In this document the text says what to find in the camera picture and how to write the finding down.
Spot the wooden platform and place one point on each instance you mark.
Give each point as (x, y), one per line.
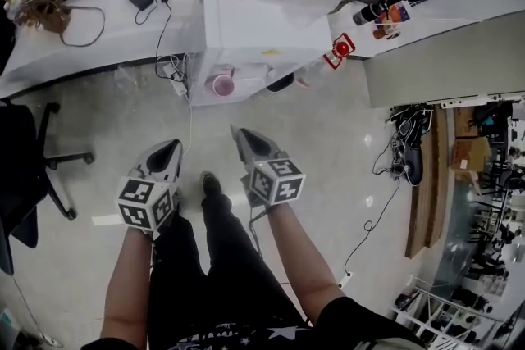
(428, 184)

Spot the white power strip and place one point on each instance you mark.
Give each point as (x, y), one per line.
(175, 80)

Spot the person's right forearm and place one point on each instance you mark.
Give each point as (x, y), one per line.
(303, 258)

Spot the red paper cup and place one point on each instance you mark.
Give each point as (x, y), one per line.
(223, 86)

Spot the small waste bin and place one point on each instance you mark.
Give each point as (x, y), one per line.
(281, 84)

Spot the person's black shoe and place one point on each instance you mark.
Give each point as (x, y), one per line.
(211, 183)

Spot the large brown cardboard box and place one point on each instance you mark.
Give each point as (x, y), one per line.
(471, 157)

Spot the black game controller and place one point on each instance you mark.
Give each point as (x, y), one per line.
(413, 164)

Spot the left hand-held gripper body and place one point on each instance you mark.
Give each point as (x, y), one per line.
(141, 201)

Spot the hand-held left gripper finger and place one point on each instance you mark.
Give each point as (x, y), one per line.
(174, 166)
(153, 160)

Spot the black office chair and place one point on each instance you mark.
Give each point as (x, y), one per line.
(20, 160)

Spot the grey metal locker cabinet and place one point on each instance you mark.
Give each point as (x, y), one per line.
(443, 61)

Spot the orange snack bag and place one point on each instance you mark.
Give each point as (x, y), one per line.
(393, 14)

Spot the person's legs in black trousers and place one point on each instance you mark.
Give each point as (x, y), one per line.
(229, 258)

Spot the black bottle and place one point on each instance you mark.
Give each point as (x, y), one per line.
(367, 14)

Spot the person's left forearm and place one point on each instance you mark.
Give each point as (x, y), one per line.
(127, 278)

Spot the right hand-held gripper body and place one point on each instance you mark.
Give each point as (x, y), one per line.
(279, 182)

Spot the person's black star-print shirt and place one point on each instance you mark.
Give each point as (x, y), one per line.
(369, 324)

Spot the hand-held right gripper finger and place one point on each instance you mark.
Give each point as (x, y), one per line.
(268, 147)
(248, 151)

